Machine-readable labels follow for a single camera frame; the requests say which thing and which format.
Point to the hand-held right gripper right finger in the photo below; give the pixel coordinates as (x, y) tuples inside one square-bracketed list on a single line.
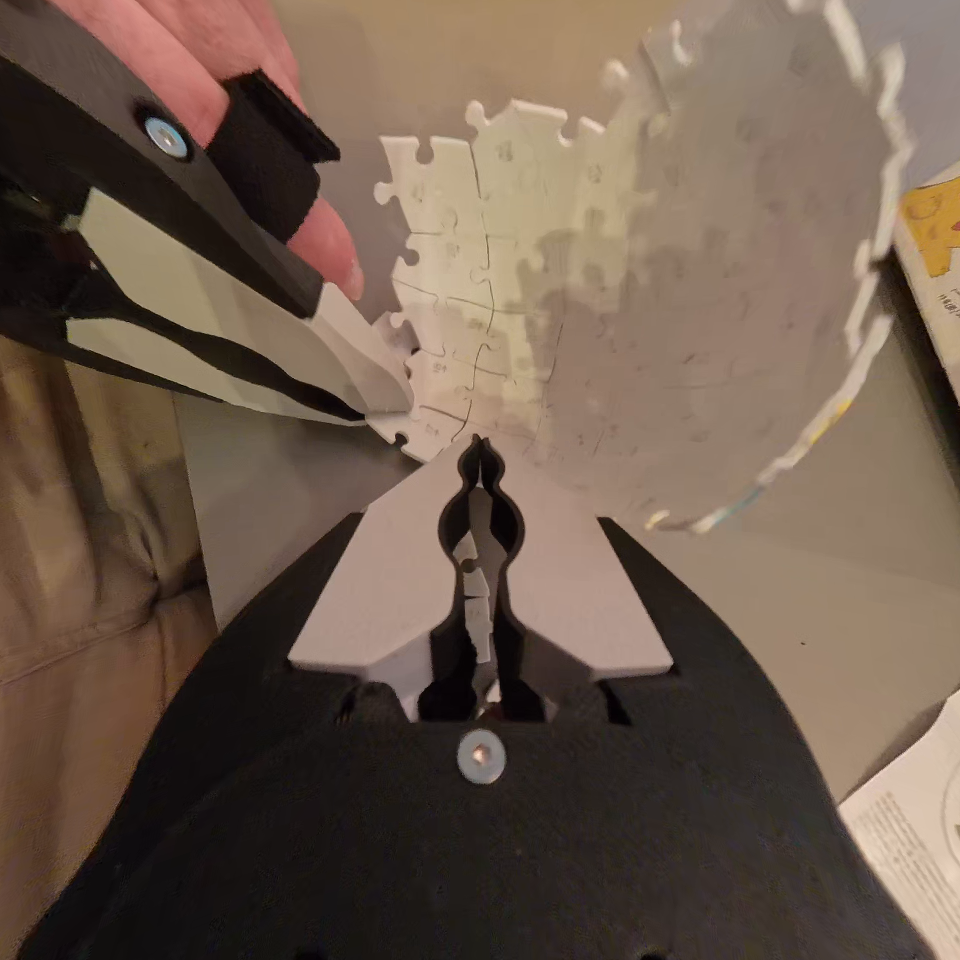
[(585, 600)]

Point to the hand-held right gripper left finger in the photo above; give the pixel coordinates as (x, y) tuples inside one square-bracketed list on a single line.
[(367, 600)]

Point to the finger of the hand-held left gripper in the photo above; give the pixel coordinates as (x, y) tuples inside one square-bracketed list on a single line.
[(150, 352), (225, 300)]

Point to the partly built white puzzle ball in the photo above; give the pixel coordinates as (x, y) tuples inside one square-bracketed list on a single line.
[(675, 262)]

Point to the blue cartoon puzzle box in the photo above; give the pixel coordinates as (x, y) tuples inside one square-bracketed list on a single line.
[(930, 247)]

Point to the person's left hand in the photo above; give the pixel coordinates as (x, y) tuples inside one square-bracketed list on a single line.
[(187, 60)]

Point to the folded paper instruction leaflet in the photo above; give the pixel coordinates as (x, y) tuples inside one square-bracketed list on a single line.
[(907, 847)]

